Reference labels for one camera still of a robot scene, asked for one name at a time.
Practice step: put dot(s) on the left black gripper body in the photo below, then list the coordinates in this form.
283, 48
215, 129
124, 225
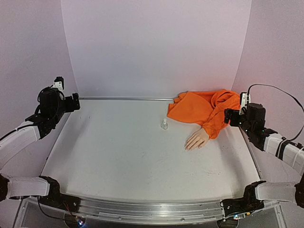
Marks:
60, 110

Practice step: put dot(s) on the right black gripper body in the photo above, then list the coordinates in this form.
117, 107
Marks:
229, 116

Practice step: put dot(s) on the clear nail polish bottle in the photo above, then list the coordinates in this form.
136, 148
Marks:
164, 126

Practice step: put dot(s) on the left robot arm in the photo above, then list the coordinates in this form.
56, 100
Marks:
33, 129

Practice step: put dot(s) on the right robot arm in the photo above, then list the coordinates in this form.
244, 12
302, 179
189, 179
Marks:
270, 141

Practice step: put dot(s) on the orange hoodie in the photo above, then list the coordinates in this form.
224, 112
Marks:
204, 108

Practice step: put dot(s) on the mannequin hand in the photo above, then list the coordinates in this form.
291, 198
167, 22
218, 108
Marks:
197, 140

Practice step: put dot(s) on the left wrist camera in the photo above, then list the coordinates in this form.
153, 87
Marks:
59, 83

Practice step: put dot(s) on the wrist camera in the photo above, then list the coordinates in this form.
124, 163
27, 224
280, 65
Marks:
59, 83
245, 99

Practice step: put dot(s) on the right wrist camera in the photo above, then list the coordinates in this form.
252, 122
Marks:
245, 99

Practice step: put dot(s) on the aluminium back rail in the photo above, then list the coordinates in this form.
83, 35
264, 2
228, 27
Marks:
127, 98

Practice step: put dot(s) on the aluminium rail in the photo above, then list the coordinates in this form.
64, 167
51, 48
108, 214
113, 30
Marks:
268, 213
127, 98

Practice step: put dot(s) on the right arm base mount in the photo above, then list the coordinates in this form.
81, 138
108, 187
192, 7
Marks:
247, 203

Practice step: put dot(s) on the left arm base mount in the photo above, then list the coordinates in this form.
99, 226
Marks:
59, 202

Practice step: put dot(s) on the aluminium front rail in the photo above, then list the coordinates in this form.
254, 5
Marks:
268, 213

